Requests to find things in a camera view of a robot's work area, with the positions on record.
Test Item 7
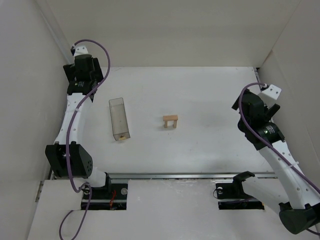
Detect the white foam front board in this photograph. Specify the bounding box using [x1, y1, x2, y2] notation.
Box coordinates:
[26, 177, 317, 240]

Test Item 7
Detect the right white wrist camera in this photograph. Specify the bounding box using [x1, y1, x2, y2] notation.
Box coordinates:
[258, 84, 282, 102]

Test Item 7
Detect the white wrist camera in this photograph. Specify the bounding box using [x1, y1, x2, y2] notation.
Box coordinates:
[258, 84, 282, 102]
[70, 44, 89, 58]

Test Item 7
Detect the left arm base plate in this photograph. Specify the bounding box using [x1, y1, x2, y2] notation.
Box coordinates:
[88, 183, 128, 211]

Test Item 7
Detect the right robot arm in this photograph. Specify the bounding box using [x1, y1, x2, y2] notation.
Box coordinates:
[232, 88, 320, 235]

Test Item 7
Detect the front aluminium rail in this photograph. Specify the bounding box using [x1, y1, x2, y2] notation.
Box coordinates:
[53, 171, 292, 180]

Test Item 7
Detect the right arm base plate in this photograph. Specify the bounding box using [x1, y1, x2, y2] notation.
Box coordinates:
[212, 182, 265, 210]

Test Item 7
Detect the clear plastic box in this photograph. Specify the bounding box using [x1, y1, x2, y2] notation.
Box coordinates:
[109, 97, 131, 141]

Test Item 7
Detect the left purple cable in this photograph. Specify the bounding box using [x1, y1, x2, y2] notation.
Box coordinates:
[59, 39, 111, 240]

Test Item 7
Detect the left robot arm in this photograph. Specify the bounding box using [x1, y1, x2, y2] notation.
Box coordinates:
[45, 53, 108, 188]

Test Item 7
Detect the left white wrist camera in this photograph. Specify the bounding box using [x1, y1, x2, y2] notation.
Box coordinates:
[70, 44, 89, 58]

